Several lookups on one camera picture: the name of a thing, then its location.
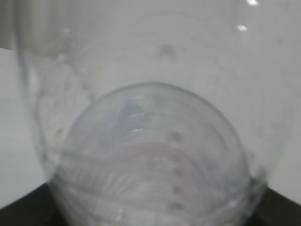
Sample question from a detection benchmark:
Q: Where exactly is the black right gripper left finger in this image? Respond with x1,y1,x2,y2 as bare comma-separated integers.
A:
0,184,68,226

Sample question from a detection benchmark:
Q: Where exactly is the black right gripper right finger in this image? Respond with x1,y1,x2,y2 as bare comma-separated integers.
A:
246,188,301,226

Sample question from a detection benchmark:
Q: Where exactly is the clear water bottle red label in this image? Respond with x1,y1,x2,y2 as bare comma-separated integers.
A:
13,0,301,226

